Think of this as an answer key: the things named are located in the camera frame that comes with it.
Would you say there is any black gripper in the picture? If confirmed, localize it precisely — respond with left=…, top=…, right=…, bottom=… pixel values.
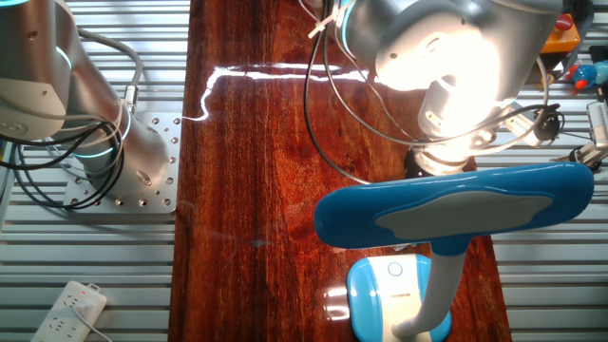
left=391, top=149, right=428, bottom=252

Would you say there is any blue white desk lamp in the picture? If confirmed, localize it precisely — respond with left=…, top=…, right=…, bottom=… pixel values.
left=313, top=161, right=596, bottom=342

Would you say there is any glossy wood grain board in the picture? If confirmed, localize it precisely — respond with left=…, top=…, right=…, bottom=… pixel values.
left=166, top=0, right=513, bottom=342

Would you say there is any white ribbed plastic part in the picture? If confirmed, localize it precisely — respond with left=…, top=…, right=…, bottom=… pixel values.
left=586, top=101, right=608, bottom=149

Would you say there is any blue rubber duck toy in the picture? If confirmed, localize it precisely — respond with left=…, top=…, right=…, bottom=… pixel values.
left=569, top=60, right=608, bottom=90

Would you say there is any silver perforated mounting plate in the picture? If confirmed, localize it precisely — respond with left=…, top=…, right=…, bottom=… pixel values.
left=63, top=111, right=182, bottom=215

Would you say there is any orange emergency stop box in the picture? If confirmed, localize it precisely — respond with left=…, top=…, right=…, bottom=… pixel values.
left=541, top=12, right=582, bottom=54

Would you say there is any white power strip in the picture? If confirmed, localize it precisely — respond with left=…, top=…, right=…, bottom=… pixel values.
left=30, top=279, right=108, bottom=342

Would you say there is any black camera cable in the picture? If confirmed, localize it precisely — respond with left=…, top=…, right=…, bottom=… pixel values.
left=322, top=23, right=542, bottom=146

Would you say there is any white cable tie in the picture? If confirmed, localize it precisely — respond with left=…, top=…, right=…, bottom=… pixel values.
left=307, top=3, right=344, bottom=40

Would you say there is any black base cable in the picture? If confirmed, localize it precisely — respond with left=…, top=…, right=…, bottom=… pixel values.
left=0, top=122, right=120, bottom=175
left=11, top=121, right=125, bottom=212

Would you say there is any black stop box bracket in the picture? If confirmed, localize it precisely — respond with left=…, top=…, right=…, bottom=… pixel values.
left=560, top=0, right=595, bottom=72

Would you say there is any white power plug cable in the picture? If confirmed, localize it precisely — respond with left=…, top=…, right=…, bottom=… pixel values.
left=70, top=306, right=114, bottom=342

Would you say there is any thick grey base cable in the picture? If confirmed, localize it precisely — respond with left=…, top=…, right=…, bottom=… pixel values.
left=75, top=27, right=144, bottom=115

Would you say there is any thin white base cable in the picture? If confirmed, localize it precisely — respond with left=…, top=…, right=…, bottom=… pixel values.
left=0, top=92, right=132, bottom=143

